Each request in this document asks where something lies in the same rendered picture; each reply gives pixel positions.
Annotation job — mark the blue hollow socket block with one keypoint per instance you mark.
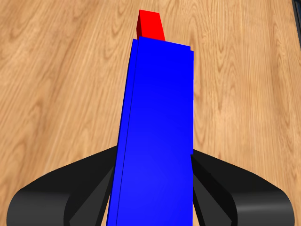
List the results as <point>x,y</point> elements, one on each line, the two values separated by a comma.
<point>160,129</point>

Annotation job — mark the thin red peg bar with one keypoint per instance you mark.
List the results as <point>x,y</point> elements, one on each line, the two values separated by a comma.
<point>151,24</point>

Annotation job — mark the black table frame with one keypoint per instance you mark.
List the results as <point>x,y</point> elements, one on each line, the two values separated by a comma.
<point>298,9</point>

